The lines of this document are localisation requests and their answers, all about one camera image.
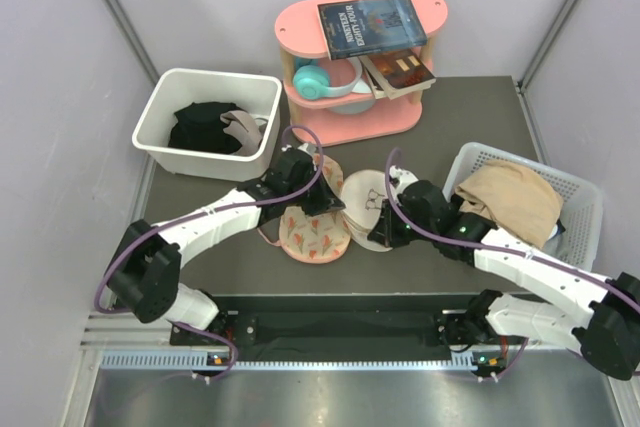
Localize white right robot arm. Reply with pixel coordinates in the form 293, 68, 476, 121
368, 170, 639, 381

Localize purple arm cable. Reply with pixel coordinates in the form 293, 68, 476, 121
92, 125, 324, 382
384, 147, 640, 381

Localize white plastic bin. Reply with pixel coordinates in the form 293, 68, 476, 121
132, 68, 282, 181

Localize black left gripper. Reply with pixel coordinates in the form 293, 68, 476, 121
286, 165, 343, 217

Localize white plastic basket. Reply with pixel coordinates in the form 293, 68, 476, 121
443, 142, 604, 272

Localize beige bra in bin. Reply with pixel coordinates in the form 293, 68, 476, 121
220, 110, 268, 156

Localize dark orange book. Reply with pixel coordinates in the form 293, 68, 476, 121
360, 49, 436, 99

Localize floral mesh laundry bag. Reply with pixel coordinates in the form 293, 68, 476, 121
257, 154, 354, 264

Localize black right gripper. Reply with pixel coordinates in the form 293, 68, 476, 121
369, 198, 437, 249

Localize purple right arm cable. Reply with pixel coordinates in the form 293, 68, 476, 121
384, 147, 640, 381

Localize teal headphones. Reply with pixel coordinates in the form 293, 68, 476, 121
292, 56, 374, 101

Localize beige cloth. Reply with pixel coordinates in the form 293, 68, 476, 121
454, 159, 564, 249

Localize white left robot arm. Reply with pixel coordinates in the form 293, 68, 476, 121
100, 144, 344, 344

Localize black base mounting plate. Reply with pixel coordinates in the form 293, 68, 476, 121
172, 310, 499, 351

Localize grey slotted cable duct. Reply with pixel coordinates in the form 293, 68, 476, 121
99, 350, 506, 372

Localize white mesh laundry bag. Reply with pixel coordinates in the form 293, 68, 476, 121
340, 169, 390, 252

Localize black garment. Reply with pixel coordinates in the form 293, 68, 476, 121
168, 101, 240, 155

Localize pink wooden shelf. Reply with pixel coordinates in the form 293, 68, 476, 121
274, 0, 448, 145

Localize grey cloth in basket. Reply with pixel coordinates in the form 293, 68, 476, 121
542, 224, 570, 261

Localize grey bowl on shelf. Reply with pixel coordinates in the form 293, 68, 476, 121
330, 98, 376, 115

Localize blue Nineteen Eighty-Four book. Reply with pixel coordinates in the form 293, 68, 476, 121
318, 0, 428, 60

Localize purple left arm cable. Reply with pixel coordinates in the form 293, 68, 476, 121
92, 125, 324, 382

